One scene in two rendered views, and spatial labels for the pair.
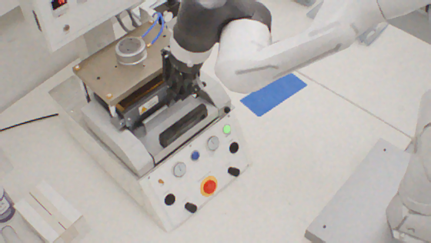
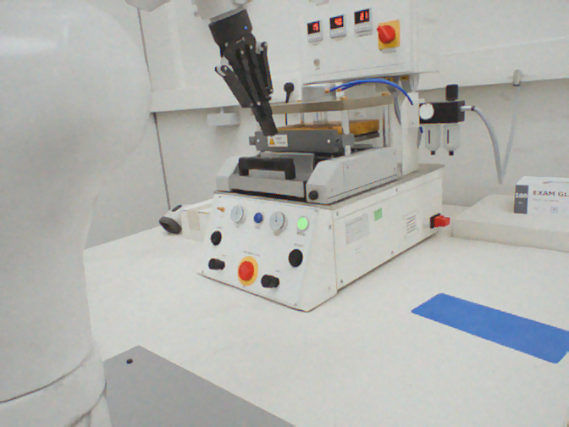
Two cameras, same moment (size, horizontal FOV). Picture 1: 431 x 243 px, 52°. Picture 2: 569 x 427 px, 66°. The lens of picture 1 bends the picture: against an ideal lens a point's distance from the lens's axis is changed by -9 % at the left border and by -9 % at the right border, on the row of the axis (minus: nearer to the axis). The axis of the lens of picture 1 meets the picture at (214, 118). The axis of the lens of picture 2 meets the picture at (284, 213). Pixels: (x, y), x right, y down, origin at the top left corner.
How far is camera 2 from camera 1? 1.36 m
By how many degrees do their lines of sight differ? 77
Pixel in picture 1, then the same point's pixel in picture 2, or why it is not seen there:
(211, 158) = (268, 241)
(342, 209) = (154, 384)
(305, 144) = (359, 364)
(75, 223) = (200, 213)
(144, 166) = (220, 178)
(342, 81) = not seen: outside the picture
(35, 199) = not seen: hidden behind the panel
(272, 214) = (200, 336)
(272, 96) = (475, 321)
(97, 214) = not seen: hidden behind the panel
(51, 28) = (305, 55)
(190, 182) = (239, 243)
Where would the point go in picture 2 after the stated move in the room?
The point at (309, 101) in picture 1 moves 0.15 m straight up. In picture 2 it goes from (497, 367) to (501, 262)
